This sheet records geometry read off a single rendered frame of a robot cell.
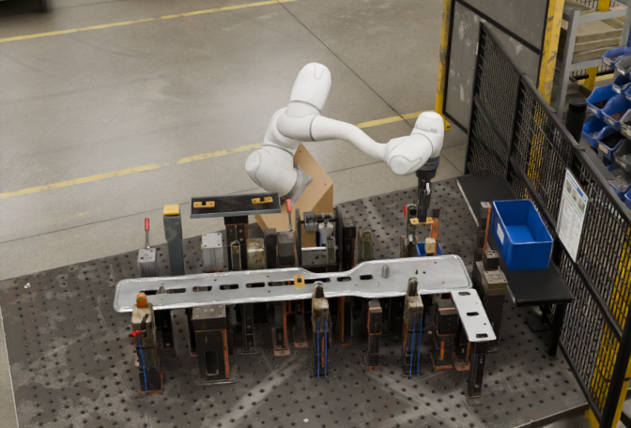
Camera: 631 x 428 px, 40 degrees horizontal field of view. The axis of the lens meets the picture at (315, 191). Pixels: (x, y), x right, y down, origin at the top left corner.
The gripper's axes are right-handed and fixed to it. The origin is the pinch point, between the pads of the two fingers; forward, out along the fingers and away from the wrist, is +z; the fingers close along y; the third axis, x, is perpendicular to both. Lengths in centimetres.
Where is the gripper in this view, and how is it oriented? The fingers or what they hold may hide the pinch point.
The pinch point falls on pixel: (422, 212)
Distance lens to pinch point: 328.0
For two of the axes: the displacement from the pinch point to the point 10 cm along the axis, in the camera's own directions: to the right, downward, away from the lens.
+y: 1.2, 5.3, -8.4
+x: 9.9, -0.6, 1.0
